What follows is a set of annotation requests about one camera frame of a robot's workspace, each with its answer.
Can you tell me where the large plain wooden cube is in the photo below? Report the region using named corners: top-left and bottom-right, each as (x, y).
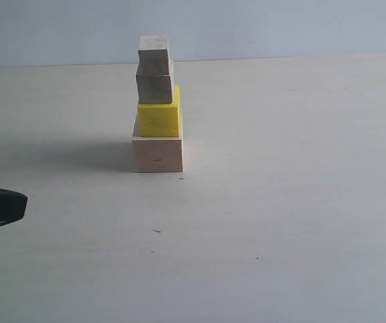
top-left (132, 112), bottom-right (184, 173)

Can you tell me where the yellow wooden cube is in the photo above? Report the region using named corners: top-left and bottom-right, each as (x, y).
top-left (137, 85), bottom-right (181, 137)

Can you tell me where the medium plain wooden cube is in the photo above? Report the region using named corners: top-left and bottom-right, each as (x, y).
top-left (136, 60), bottom-right (174, 104)

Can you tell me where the small plain wooden cube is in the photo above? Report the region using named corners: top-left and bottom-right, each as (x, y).
top-left (138, 35), bottom-right (170, 75)

